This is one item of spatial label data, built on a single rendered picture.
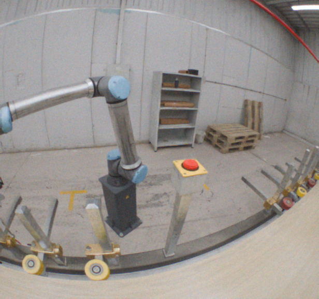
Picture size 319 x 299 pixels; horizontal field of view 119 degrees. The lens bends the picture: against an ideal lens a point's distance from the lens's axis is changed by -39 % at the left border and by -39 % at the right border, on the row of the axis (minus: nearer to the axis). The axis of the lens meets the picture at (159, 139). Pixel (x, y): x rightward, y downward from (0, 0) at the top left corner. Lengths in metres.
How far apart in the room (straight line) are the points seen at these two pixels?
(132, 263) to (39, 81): 3.14
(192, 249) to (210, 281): 0.31
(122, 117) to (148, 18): 2.73
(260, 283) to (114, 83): 1.01
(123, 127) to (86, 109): 2.29
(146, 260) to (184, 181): 0.51
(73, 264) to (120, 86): 0.88
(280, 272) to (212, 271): 0.29
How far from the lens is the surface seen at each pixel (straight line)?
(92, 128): 3.19
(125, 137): 0.88
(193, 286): 0.56
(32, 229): 0.59
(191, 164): 0.39
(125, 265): 0.78
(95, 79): 0.86
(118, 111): 0.80
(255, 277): 0.65
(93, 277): 0.56
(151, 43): 3.19
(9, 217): 0.93
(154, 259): 0.79
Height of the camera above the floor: 1.43
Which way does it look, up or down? 23 degrees down
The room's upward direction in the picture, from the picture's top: 5 degrees clockwise
